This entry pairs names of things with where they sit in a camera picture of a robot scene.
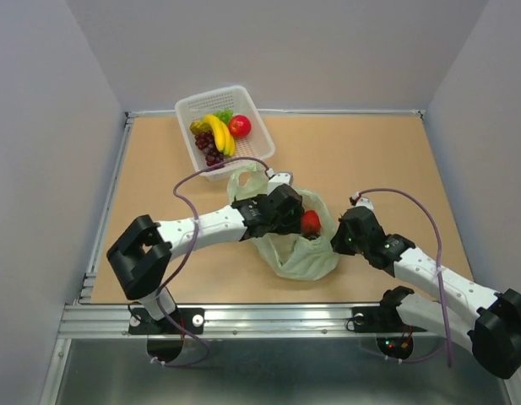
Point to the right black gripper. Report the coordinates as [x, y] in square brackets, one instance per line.
[337, 240]

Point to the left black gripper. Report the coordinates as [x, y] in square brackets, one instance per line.
[292, 224]

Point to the red strawberry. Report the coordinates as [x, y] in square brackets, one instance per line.
[310, 223]

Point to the light green plastic bag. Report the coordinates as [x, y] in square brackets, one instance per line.
[290, 256]

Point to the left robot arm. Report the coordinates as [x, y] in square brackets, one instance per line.
[141, 254]

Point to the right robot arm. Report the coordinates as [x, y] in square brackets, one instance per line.
[482, 320]

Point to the small yellow-brown fruit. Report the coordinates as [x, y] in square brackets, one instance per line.
[197, 127]

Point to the white perforated plastic basket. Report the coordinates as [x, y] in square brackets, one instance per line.
[257, 144]

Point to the yellow banana bunch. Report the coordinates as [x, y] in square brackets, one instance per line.
[223, 140]

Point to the red apple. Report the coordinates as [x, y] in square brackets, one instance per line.
[239, 126]

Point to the dark red grape bunch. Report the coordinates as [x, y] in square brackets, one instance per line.
[205, 143]

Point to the green grape bunch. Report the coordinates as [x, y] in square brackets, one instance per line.
[225, 115]

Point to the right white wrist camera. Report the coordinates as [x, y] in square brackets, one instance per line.
[359, 200]

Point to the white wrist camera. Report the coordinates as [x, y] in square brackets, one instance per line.
[278, 179]
[359, 200]

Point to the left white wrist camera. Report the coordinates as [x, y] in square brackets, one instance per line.
[278, 179]

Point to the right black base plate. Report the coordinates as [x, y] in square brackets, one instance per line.
[377, 319]

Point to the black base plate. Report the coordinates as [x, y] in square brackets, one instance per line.
[142, 324]
[377, 319]

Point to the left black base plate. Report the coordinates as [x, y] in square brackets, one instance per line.
[142, 324]

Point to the aluminium mounting rail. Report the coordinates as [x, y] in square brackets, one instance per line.
[224, 321]

